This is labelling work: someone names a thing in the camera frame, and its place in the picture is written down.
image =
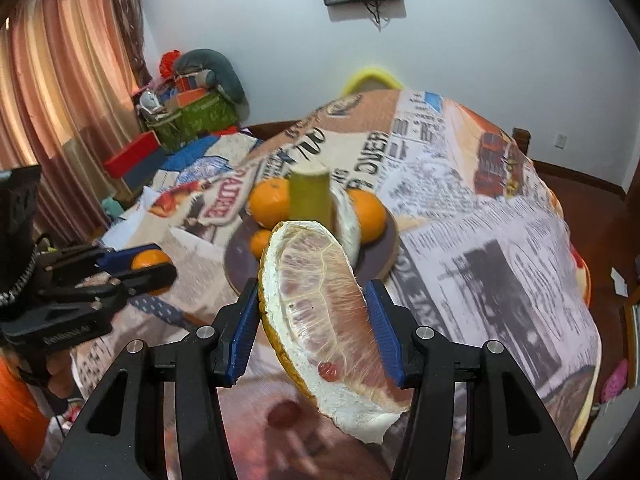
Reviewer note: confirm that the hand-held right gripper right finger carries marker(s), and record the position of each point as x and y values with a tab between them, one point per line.
382	332

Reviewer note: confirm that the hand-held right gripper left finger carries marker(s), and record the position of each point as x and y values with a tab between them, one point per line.
245	330

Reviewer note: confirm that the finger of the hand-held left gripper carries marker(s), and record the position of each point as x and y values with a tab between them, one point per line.
145	282
117	259

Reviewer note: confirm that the small orange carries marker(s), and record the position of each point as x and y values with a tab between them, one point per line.
150	259
259	244

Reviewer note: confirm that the pomelo slice with rind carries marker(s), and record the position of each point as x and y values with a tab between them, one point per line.
320	300

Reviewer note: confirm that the purple plate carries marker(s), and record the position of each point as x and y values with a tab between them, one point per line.
375	260

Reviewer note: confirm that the peeled pomelo segment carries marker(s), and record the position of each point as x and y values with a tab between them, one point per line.
348	225

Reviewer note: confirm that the large orange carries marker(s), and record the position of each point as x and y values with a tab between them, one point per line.
369	215
270	202

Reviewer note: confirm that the person's left hand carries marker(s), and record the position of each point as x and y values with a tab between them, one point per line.
62	375

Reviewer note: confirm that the red and blue box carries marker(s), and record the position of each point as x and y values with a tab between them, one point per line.
135	157

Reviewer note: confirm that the printed blanket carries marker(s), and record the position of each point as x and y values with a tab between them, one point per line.
475	240

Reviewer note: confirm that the white toy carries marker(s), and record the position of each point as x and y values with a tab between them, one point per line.
148	103

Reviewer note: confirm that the green storage basket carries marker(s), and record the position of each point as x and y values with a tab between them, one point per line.
200	117

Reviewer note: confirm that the striped orange curtain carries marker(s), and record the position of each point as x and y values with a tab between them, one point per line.
60	100

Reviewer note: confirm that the orange box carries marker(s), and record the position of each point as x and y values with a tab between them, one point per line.
192	97

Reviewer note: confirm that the red plastic bag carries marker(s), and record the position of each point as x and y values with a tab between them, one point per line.
169	62

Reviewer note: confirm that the grey pillow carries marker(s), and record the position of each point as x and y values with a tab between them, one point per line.
220	67

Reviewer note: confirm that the brown curtain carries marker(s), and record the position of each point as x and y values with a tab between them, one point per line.
132	35

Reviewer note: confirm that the pink slipper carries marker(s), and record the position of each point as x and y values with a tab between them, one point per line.
615	380

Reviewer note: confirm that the white paper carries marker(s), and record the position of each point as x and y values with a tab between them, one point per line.
620	281

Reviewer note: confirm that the wall outlet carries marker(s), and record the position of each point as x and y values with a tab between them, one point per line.
560	141

